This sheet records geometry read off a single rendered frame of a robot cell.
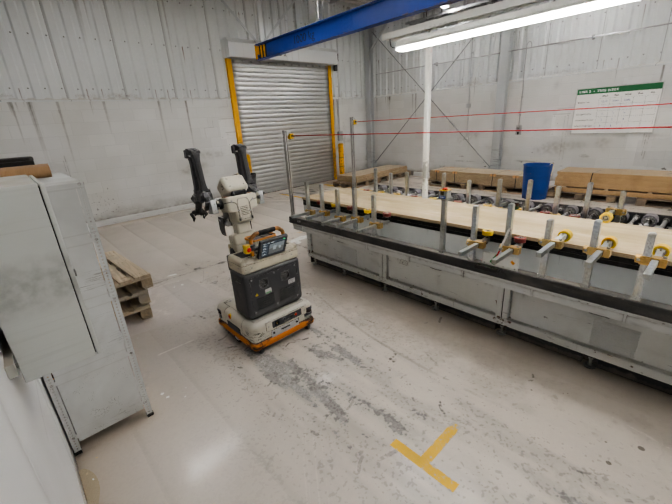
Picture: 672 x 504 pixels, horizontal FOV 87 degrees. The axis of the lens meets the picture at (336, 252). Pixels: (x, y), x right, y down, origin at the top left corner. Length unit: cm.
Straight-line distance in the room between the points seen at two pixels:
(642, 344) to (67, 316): 310
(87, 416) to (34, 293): 143
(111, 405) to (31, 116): 668
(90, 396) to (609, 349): 334
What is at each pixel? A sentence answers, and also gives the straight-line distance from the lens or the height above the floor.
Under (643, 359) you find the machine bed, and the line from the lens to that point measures 314.
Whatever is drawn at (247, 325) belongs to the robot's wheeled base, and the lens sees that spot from 301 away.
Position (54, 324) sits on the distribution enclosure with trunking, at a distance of 147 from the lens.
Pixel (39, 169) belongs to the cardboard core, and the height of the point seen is 160.
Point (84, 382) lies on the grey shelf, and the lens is 262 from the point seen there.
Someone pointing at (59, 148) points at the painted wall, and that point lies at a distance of 868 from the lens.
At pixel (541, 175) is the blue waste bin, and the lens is 838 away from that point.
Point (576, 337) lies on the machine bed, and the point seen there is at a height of 20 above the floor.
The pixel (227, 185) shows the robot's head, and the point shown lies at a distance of 310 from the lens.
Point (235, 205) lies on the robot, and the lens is 307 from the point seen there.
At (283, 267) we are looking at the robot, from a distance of 301.
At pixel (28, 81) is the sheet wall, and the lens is 875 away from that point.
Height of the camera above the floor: 177
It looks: 20 degrees down
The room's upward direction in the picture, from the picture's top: 4 degrees counter-clockwise
